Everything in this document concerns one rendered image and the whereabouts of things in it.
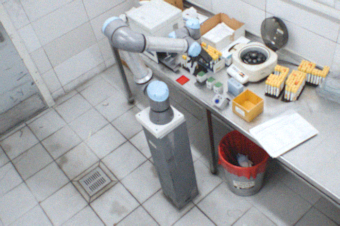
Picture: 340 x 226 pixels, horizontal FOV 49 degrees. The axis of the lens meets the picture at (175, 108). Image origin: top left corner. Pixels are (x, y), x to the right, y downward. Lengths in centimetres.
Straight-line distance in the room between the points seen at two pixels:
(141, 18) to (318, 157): 142
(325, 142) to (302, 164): 20
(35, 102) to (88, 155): 83
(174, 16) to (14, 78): 172
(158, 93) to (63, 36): 187
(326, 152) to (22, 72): 267
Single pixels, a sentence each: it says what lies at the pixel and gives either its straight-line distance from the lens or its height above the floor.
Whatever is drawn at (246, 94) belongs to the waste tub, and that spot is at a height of 94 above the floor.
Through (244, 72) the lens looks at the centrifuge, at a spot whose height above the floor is 94.
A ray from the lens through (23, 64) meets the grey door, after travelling 365.
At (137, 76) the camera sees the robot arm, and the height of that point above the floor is 118.
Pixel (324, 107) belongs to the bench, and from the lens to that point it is 233.
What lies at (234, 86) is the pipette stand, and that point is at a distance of 229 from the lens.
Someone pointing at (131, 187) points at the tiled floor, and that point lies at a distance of 310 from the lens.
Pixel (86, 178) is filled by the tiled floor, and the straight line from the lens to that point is 328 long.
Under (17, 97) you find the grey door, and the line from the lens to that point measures 379.
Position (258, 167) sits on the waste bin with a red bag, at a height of 42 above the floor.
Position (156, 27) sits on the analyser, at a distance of 252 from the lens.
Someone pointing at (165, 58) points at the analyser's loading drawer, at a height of 95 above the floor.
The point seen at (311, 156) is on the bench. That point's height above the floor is 88.
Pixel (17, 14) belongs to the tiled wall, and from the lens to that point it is 352.
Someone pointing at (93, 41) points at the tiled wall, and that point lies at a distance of 395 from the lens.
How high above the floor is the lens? 256
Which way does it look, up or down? 46 degrees down
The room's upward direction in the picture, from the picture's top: 12 degrees counter-clockwise
